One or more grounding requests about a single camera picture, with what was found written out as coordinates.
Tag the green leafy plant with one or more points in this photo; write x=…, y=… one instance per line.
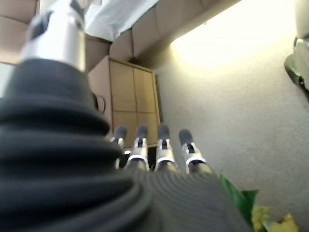
x=243, y=200

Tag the wooden nightstand with drawers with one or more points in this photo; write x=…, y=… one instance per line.
x=132, y=96

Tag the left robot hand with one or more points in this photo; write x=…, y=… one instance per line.
x=72, y=181

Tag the white fitted bed sheet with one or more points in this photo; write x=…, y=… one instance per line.
x=113, y=17

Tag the silver left robot leg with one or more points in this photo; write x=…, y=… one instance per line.
x=299, y=65

